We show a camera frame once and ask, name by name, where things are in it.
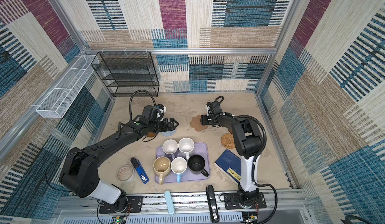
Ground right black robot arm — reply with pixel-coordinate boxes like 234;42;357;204
201;101;267;208

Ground black stapler on rail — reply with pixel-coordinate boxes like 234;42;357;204
206;185;220;223

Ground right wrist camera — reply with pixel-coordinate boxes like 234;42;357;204
206;102;212;115

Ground clear tape roll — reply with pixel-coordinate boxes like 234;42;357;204
116;164;135;182

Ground brown flower cork coaster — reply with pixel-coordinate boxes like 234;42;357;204
190;115;208;132

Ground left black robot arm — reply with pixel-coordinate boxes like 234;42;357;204
59;104;179;212

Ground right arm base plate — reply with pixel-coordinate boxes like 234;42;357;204
219;192;267;210

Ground white mug blue handle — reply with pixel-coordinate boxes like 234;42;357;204
170;157;188;183

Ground beige ceramic mug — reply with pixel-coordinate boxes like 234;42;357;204
153;156;171;185

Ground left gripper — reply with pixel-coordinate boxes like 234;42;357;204
148;118;179;134

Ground light blue handle bar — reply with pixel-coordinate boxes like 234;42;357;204
164;190;175;216

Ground white speckled mug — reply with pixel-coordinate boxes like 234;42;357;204
178;138;195;161

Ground woven rattan round coaster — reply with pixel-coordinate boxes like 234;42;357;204
221;133;235;149

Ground blue grey knitted coaster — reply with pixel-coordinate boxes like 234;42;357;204
161;129;176;137

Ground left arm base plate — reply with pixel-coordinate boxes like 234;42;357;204
98;196;143;214

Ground lavender plastic tray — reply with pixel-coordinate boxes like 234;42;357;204
156;142;211;184

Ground black mug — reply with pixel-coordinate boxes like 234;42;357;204
188;155;209;177

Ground blue hardcover book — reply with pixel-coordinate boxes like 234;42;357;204
215;149;242;184

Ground black wire shelf rack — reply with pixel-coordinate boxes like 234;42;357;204
91;51;159;97

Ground white wire mesh basket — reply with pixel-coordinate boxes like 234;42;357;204
36;54;95;119

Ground blue black stapler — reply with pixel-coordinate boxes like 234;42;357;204
130;157;149;184

